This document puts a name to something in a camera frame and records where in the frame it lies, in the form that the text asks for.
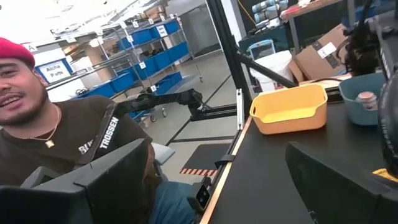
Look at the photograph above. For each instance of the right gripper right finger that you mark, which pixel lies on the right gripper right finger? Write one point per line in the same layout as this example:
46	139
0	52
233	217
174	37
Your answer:
342	193

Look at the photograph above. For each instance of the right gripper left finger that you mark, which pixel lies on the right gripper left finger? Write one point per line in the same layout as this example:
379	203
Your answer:
109	186

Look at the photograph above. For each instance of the small cork-topped saffron jar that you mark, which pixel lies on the small cork-topped saffron jar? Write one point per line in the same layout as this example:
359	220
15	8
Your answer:
367	99

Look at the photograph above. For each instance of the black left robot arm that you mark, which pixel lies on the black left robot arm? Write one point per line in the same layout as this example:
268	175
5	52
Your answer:
360	53

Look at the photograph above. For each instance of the grey seat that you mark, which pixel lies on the grey seat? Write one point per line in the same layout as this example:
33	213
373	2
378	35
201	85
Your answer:
163	152

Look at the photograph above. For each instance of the person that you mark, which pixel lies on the person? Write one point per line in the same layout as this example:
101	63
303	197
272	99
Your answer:
71	130

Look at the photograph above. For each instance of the blue plastic bin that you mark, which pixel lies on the blue plastic bin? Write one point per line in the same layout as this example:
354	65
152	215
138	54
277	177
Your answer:
354	112

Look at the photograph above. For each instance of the yellow plastic bin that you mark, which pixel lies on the yellow plastic bin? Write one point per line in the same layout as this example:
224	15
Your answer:
289	124

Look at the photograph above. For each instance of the blue storage bin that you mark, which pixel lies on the blue storage bin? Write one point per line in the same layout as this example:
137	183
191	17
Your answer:
152	67
141	36
169	81
122	82
178	52
99	90
172	27

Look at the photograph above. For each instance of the black mat orange striped edge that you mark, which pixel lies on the black mat orange striped edge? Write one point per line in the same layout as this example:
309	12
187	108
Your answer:
205	158

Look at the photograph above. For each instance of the light wooden table board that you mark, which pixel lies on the light wooden table board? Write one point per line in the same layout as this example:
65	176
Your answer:
224	174

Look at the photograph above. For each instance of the black table edge clamp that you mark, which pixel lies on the black table edge clamp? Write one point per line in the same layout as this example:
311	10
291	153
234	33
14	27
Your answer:
224	160

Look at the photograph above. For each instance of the white Aloha Parts sign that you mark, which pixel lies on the white Aloha Parts sign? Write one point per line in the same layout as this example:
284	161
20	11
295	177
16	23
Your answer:
54	71

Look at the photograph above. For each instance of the metal shelf rack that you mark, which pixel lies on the metal shelf rack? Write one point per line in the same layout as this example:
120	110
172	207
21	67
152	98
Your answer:
124	59

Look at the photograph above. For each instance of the large cardboard box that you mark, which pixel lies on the large cardboard box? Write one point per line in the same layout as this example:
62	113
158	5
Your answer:
317	56

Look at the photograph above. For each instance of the white plastic container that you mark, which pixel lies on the white plastic container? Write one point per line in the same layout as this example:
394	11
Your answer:
273	67

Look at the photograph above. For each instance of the wooden workbench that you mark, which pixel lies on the wooden workbench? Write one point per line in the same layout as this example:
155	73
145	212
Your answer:
311	7

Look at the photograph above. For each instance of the black table-level camera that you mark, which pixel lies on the black table-level camera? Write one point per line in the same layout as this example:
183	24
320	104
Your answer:
202	194

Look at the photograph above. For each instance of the silver metal bracket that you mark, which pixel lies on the silver metal bracket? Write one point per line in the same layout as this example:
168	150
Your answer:
239	109

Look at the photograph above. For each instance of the black aluminium rig frame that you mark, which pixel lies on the black aluminium rig frame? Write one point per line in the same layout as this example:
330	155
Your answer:
230	46

